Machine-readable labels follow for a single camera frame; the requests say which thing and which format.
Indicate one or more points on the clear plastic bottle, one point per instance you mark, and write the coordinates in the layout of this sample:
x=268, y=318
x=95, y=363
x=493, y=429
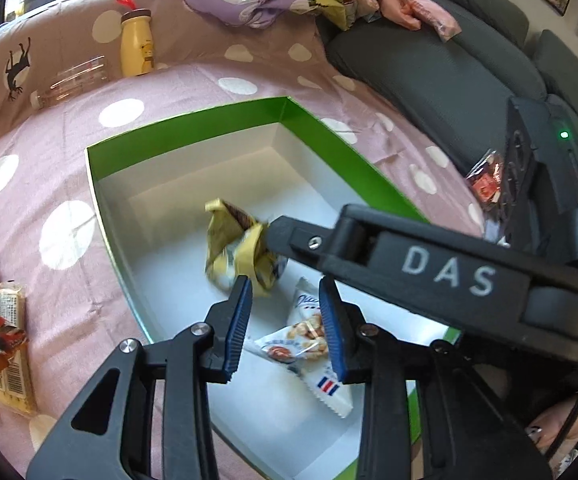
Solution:
x=69, y=85

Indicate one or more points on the red square snack packet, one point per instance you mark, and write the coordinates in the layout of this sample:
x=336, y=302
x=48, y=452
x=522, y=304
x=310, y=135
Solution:
x=486, y=180

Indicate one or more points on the person's right hand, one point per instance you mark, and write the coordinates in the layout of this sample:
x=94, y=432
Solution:
x=549, y=420

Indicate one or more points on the yellow bear drink bottle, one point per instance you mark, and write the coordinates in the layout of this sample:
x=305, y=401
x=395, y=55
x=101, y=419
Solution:
x=136, y=45

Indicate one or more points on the yellow snack packet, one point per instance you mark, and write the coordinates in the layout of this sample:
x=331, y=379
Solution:
x=229, y=245

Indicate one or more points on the green cardboard box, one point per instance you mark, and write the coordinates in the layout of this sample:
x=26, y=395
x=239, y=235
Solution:
x=169, y=200

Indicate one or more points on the yellow printed cloth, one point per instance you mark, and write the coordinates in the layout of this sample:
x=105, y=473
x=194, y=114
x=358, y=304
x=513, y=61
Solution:
x=329, y=2

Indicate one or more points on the pink polka dot blanket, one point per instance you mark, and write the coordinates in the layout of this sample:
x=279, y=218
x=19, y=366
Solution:
x=194, y=90

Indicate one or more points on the black device with green light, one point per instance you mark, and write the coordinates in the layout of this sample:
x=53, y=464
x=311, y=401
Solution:
x=564, y=75

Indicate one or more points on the white peanut snack packet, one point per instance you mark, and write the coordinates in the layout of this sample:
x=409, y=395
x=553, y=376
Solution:
x=299, y=340

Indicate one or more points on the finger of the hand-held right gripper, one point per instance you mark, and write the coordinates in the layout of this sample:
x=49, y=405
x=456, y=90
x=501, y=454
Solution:
x=299, y=242

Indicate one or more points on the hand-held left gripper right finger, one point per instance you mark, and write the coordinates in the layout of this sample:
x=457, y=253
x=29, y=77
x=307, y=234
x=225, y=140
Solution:
x=331, y=330

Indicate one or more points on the yellow wafer packet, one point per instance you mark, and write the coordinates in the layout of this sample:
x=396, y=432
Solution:
x=14, y=305

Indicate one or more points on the pink cloth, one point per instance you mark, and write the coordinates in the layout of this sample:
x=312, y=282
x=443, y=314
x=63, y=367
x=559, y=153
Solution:
x=419, y=5

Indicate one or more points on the grey sofa seat cushion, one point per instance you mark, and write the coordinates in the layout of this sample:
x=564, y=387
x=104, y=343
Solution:
x=444, y=80

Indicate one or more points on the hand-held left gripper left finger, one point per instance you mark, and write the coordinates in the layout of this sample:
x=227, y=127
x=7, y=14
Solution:
x=236, y=330

